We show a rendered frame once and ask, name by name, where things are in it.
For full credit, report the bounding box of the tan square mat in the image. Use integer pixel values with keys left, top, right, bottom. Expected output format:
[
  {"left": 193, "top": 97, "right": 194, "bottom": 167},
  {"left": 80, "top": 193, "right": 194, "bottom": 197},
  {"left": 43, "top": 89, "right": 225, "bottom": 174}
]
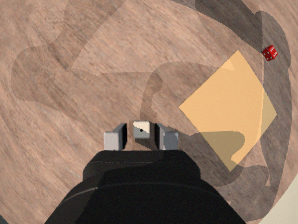
[{"left": 178, "top": 50, "right": 277, "bottom": 171}]

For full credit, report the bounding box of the dark red die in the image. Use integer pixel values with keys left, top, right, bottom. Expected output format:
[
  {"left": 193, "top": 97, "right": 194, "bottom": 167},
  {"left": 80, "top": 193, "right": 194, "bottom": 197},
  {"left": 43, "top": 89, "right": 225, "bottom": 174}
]
[{"left": 262, "top": 45, "right": 278, "bottom": 61}]

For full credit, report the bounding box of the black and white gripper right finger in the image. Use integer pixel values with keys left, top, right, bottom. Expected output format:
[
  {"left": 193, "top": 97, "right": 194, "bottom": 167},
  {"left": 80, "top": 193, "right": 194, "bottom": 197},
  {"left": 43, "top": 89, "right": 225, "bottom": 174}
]
[{"left": 154, "top": 123, "right": 178, "bottom": 150}]

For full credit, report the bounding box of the white die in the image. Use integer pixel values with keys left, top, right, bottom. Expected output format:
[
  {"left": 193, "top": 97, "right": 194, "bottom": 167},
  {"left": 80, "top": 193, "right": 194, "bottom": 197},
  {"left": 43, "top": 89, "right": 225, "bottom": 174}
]
[{"left": 133, "top": 121, "right": 150, "bottom": 138}]

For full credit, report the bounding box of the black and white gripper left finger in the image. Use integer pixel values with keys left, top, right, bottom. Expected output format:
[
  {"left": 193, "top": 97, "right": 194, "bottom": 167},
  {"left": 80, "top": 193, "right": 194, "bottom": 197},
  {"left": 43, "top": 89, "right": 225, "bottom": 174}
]
[{"left": 104, "top": 123, "right": 127, "bottom": 150}]

